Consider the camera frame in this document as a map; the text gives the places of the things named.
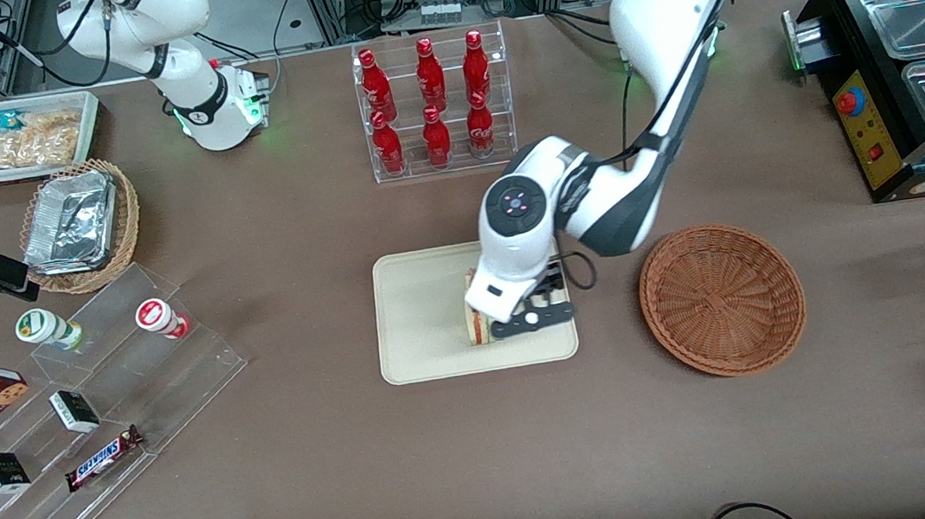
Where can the clear bag of crackers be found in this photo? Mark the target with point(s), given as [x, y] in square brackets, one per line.
[35, 143]

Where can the beige plastic tray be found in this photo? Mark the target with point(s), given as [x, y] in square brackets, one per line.
[421, 316]

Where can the snickers chocolate bar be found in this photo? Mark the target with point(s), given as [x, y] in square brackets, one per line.
[102, 459]

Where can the triangular sandwich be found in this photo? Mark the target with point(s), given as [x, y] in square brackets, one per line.
[479, 331]

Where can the small black green box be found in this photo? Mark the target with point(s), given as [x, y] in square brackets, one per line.
[3, 473]

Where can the clear acrylic bottle rack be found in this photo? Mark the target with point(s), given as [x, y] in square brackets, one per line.
[503, 155]

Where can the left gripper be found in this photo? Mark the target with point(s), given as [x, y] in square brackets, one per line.
[549, 280]

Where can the red lid drink cup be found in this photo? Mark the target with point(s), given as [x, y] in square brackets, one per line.
[155, 316]

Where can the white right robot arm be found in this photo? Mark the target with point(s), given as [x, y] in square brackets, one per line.
[139, 18]

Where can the red cola bottle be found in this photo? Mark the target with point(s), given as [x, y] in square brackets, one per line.
[437, 140]
[476, 66]
[375, 82]
[480, 131]
[388, 148]
[430, 72]

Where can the light brown wicker basket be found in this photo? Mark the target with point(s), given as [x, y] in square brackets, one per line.
[128, 210]

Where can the aluminium foil container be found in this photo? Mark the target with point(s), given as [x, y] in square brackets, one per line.
[71, 221]

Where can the small black white box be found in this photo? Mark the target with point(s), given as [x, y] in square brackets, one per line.
[75, 412]

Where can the red round knob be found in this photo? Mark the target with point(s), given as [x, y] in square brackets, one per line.
[850, 103]

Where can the dark brown wicker basket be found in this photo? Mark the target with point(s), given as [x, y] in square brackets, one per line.
[720, 300]

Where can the clear acrylic stepped display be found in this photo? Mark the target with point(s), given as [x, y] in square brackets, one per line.
[181, 387]

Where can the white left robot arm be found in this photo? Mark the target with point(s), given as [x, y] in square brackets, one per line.
[661, 10]

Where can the green lid drink cup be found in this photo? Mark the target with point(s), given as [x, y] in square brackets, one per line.
[39, 325]

